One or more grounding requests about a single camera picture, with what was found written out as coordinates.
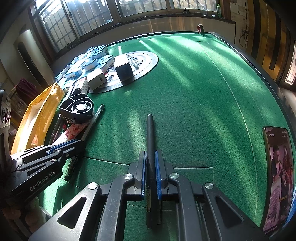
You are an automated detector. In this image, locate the blue white mahjong tile pile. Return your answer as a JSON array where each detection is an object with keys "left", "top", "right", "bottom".
[{"left": 55, "top": 45, "right": 114, "bottom": 89}]

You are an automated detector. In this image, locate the black grip ballpoint pen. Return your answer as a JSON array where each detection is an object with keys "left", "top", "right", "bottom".
[{"left": 64, "top": 104, "right": 105, "bottom": 181}]

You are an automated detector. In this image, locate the smartphone with lit screen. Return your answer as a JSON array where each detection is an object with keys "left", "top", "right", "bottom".
[{"left": 262, "top": 126, "right": 294, "bottom": 235}]

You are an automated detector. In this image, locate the black tape roll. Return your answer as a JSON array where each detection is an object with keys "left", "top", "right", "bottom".
[{"left": 197, "top": 24, "right": 204, "bottom": 35}]

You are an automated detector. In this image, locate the yellow cardboard box tray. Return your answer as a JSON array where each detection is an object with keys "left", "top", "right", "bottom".
[{"left": 11, "top": 83, "right": 65, "bottom": 154}]

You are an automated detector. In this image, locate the white orange ointment box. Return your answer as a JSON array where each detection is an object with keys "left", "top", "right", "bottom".
[{"left": 70, "top": 77, "right": 89, "bottom": 96}]

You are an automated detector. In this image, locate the black white cigarette box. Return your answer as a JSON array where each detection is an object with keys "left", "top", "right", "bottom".
[{"left": 114, "top": 54, "right": 133, "bottom": 81}]

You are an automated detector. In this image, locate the window with metal grille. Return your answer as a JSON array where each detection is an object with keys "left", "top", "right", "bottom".
[{"left": 30, "top": 0, "right": 222, "bottom": 53}]

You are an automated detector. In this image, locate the white phone charger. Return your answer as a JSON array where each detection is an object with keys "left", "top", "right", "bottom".
[{"left": 86, "top": 68, "right": 107, "bottom": 90}]

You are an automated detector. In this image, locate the round table centre console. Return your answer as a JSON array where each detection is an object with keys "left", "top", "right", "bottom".
[{"left": 89, "top": 51, "right": 159, "bottom": 94}]

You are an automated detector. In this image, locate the long black pen case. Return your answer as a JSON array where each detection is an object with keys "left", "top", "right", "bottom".
[{"left": 49, "top": 115, "right": 67, "bottom": 145}]

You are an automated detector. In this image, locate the pink rose hand cream tube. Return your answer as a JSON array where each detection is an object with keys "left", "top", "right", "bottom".
[{"left": 53, "top": 121, "right": 90, "bottom": 146}]

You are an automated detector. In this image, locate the white air conditioner column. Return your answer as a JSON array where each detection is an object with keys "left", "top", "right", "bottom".
[{"left": 14, "top": 30, "right": 55, "bottom": 89}]

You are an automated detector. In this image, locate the person's left hand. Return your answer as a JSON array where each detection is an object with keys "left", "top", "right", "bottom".
[{"left": 1, "top": 197, "right": 45, "bottom": 233}]

